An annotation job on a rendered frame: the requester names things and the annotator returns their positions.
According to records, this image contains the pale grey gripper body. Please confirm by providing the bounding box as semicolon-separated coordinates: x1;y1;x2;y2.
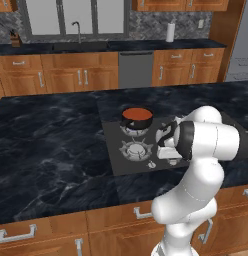
156;145;183;161

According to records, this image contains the black pot with red sauce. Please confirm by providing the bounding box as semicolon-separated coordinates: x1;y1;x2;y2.
121;107;154;131

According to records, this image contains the black hob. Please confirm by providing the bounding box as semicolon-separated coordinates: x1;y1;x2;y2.
101;111;248;177

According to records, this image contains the wooden drawer front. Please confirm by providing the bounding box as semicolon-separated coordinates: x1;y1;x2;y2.
214;183;248;211
0;211;89;256
85;199;164;234

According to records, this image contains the wooden base cupboard run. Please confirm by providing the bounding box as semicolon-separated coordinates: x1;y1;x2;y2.
151;47;226;88
0;51;120;101

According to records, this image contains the grey dishwasher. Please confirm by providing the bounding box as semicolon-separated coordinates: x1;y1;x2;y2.
117;50;155;90

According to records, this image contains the wooden cupboard door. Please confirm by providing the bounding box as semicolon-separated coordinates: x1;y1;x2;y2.
88;226;167;256
190;203;248;256

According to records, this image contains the white paper towel roll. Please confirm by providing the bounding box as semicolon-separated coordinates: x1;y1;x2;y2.
165;21;176;44

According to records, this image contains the tall wooden side panel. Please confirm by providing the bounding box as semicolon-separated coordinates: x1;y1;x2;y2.
208;0;247;83

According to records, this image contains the black sink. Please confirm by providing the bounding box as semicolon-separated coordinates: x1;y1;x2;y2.
52;41;110;53

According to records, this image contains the dark curved tap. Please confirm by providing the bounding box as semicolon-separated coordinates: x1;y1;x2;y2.
71;20;83;45

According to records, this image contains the grey framed window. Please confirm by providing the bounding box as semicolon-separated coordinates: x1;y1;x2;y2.
18;0;131;38

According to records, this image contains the silver cupboard door handle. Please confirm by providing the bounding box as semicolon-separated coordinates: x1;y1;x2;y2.
74;237;85;256
197;217;214;245

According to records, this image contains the wooden wall cupboard run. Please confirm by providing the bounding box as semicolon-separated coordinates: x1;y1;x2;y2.
0;0;18;14
131;0;230;13

